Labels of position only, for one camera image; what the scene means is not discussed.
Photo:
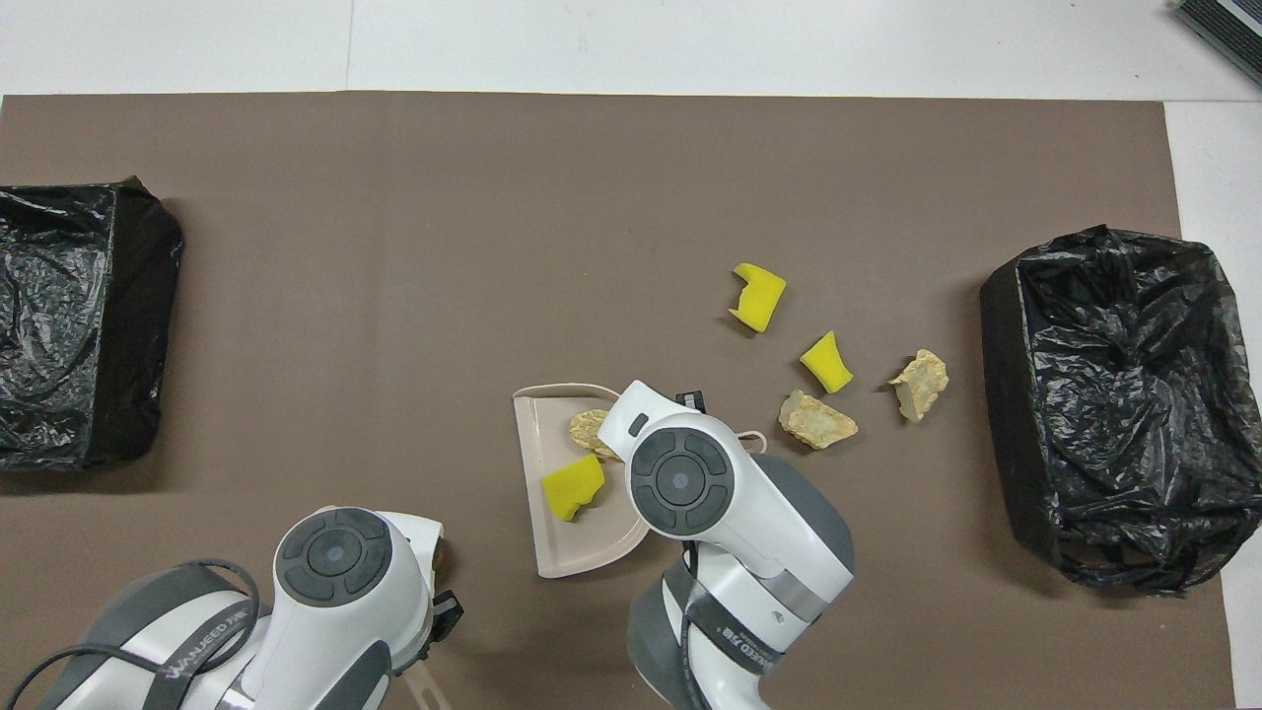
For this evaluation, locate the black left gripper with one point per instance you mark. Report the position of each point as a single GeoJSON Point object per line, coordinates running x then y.
{"type": "Point", "coordinates": [446, 613]}

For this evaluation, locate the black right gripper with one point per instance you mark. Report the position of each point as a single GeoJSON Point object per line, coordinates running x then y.
{"type": "Point", "coordinates": [692, 402]}

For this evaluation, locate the brown bread-like piece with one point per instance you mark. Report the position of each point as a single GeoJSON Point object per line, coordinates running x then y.
{"type": "Point", "coordinates": [440, 557]}

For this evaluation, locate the beige hand brush black bristles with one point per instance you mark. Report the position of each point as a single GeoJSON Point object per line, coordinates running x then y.
{"type": "Point", "coordinates": [426, 690]}

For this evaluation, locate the beige foam chunk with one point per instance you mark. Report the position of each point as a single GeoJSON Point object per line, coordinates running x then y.
{"type": "Point", "coordinates": [590, 429]}
{"type": "Point", "coordinates": [816, 422]}
{"type": "Point", "coordinates": [922, 383]}

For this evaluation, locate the notched yellow-green sponge piece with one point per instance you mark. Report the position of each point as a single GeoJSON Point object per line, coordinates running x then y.
{"type": "Point", "coordinates": [761, 301]}

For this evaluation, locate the small yellow sponge piece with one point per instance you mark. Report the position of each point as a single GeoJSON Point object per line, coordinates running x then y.
{"type": "Point", "coordinates": [826, 363]}

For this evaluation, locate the chunky yellow sponge piece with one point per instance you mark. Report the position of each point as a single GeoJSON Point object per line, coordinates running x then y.
{"type": "Point", "coordinates": [570, 488]}

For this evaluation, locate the beige plastic dustpan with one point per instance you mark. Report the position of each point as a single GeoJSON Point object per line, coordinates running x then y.
{"type": "Point", "coordinates": [592, 542]}

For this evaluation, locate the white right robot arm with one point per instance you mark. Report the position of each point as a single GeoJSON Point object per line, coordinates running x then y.
{"type": "Point", "coordinates": [749, 523]}

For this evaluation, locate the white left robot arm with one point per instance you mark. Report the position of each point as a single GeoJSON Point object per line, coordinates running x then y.
{"type": "Point", "coordinates": [335, 611]}

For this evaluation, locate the black bag lined bin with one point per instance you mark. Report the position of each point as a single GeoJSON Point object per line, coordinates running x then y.
{"type": "Point", "coordinates": [128, 256]}
{"type": "Point", "coordinates": [1134, 394]}

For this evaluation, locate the brown paper table mat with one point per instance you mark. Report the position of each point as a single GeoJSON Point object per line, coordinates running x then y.
{"type": "Point", "coordinates": [789, 177]}

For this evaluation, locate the grey ribbed device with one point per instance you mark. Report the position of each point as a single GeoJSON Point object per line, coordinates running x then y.
{"type": "Point", "coordinates": [1227, 25]}

